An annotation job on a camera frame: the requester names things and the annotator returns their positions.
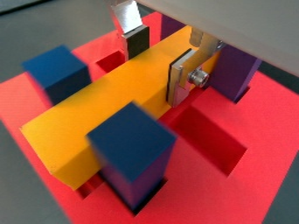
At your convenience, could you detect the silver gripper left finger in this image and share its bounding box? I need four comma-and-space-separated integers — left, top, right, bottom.
108, 0, 150, 60

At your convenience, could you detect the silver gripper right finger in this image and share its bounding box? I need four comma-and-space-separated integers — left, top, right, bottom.
166, 28, 226, 108

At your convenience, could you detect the yellow rectangular bar block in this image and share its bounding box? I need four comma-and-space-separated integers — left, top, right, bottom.
20, 24, 223, 192

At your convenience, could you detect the red puzzle board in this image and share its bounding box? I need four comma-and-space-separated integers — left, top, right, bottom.
0, 11, 299, 224

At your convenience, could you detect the purple U-shaped block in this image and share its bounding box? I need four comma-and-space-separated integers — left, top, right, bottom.
203, 42, 262, 102

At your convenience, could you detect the dark blue U-shaped block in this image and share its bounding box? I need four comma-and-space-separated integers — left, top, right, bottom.
23, 46, 175, 207

